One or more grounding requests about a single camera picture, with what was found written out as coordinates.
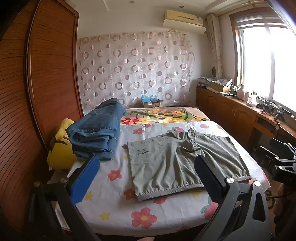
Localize black gadget on stand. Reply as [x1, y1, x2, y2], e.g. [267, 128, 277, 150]
[273, 107, 292, 121]
[260, 100, 274, 114]

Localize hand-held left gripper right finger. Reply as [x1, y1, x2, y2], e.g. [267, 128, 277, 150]
[194, 155, 271, 241]

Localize circle-patterned wall curtain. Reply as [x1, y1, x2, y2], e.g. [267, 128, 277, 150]
[77, 31, 196, 108]

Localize bed with floral sheet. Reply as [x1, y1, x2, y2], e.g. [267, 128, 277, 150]
[50, 106, 271, 237]

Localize wooden window cabinet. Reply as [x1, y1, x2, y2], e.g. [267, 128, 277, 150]
[196, 85, 296, 151]

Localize blue denim jeans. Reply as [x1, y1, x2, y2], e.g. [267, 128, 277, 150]
[65, 98, 126, 161]

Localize wooden louvred wardrobe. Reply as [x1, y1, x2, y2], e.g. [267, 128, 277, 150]
[0, 0, 84, 234]

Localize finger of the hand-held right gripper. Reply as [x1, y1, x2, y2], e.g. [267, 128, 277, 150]
[269, 138, 296, 154]
[258, 146, 292, 166]

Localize pile of patterned cloth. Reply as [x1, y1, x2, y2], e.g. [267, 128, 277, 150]
[198, 77, 216, 87]

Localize wall air conditioner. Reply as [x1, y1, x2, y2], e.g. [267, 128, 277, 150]
[162, 9, 207, 35]

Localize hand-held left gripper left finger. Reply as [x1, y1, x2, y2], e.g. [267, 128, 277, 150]
[25, 154, 102, 241]

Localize black cable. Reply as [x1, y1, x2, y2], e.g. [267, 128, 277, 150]
[264, 189, 288, 200]

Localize cardboard box at bedhead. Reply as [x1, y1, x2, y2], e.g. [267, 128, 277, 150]
[143, 100, 161, 108]

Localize pink bottle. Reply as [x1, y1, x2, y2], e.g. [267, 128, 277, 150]
[236, 84, 246, 100]

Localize open cardboard box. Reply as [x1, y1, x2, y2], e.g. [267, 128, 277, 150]
[209, 81, 232, 93]

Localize patterned window curtain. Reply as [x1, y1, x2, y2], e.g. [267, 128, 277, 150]
[206, 13, 223, 80]

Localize yellow plush pillow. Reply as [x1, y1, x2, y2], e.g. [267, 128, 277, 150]
[47, 118, 78, 171]

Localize window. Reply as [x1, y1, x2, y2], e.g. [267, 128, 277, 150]
[229, 5, 296, 116]

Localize floral pillow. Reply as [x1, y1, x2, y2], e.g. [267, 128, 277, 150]
[120, 106, 211, 126]

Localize grey-green pants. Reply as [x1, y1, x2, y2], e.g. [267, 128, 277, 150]
[126, 128, 252, 202]

